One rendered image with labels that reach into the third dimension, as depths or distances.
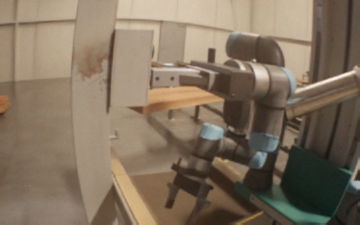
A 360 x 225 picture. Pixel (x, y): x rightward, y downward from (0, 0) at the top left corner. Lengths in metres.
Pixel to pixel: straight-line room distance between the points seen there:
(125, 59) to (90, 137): 0.12
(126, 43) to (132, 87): 0.06
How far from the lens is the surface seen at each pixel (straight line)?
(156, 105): 1.28
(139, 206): 0.37
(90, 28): 0.33
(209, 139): 0.77
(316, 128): 1.07
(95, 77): 0.34
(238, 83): 0.39
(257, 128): 0.53
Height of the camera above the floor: 1.24
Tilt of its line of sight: 16 degrees down
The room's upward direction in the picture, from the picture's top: 5 degrees clockwise
